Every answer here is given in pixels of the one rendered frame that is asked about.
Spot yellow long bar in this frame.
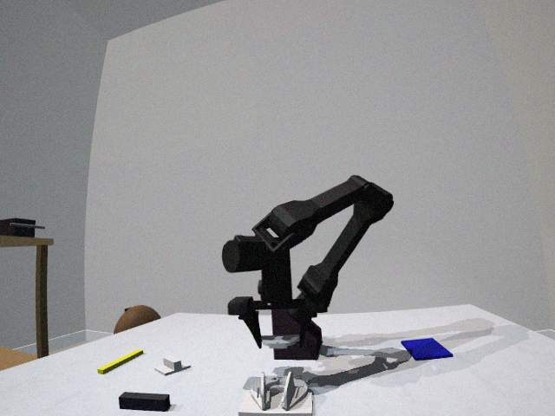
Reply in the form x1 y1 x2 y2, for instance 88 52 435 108
97 349 143 374

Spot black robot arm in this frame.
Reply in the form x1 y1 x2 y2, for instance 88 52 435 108
222 175 394 307

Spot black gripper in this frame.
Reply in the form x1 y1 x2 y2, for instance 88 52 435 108
227 268 328 348

